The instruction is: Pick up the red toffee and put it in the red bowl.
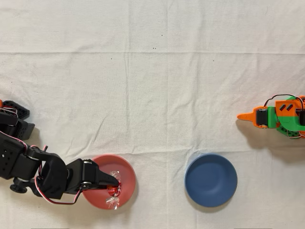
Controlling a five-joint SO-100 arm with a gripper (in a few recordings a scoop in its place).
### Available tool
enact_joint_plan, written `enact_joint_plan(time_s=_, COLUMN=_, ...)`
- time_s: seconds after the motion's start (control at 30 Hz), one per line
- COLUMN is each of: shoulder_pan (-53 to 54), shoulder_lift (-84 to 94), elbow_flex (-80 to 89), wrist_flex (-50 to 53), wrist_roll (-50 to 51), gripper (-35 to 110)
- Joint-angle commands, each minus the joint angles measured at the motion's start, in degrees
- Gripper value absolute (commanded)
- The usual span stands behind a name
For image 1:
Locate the red candy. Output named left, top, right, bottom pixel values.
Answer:
left=105, top=170, right=123, bottom=210

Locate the red bowl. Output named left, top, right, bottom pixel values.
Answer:
left=82, top=154, right=137, bottom=210

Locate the blue bowl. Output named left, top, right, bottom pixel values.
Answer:
left=184, top=153, right=238, bottom=208

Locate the white tablecloth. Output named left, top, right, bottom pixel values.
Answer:
left=0, top=0, right=305, bottom=229

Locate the orange arm servo cable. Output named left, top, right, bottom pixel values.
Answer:
left=263, top=94, right=305, bottom=139

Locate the black arm servo cable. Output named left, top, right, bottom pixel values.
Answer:
left=0, top=107, right=83, bottom=206

